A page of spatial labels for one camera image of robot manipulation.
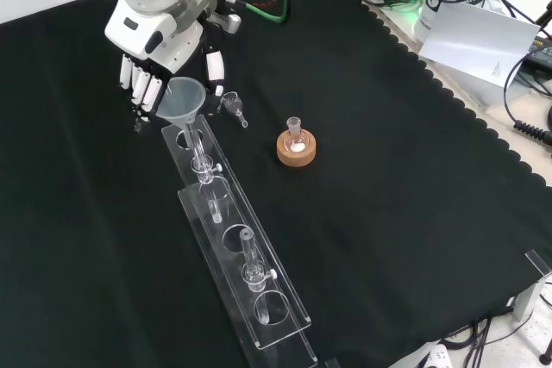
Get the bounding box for clear acrylic funnel stand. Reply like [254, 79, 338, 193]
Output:
[160, 113, 320, 368]

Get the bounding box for black coiled cable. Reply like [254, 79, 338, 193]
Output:
[512, 120, 552, 146]

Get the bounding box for glass round-bottom flask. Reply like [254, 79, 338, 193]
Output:
[285, 116, 310, 155]

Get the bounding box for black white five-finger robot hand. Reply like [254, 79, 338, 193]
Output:
[103, 0, 227, 133]

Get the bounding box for cork ring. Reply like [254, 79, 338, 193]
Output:
[275, 128, 319, 168]

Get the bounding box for clear acrylic corner bracket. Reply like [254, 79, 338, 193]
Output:
[511, 249, 552, 321]

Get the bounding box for black bench cloth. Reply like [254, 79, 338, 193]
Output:
[0, 0, 552, 368]

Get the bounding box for black electronic box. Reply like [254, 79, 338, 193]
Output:
[528, 34, 552, 71]

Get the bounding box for pale board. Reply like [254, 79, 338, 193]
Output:
[417, 0, 543, 90]

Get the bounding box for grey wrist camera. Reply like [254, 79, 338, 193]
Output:
[209, 12, 243, 36]

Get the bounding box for white power strip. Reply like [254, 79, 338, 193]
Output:
[420, 341, 455, 368]

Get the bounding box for translucent plastic funnel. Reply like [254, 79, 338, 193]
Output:
[154, 77, 207, 139]

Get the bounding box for thin black cable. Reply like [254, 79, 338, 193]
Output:
[502, 51, 543, 124]

